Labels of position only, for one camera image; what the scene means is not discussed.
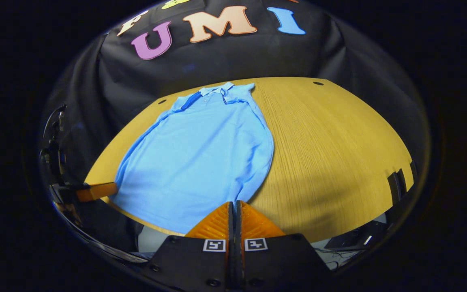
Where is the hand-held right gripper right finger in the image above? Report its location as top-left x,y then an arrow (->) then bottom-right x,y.
236,200 -> 334,292

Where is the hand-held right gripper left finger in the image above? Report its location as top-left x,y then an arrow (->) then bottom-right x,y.
144,201 -> 234,292

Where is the light blue T-shirt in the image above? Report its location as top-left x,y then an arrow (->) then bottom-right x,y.
110,82 -> 275,235

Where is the black flat box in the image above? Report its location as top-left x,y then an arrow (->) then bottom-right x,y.
325,221 -> 389,251

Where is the black backdrop cloth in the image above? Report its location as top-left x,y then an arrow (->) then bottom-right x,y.
39,0 -> 431,188

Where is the thin black floor cable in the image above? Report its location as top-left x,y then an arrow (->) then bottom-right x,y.
314,247 -> 352,271

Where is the black bar frame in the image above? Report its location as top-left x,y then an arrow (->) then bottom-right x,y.
387,160 -> 419,215

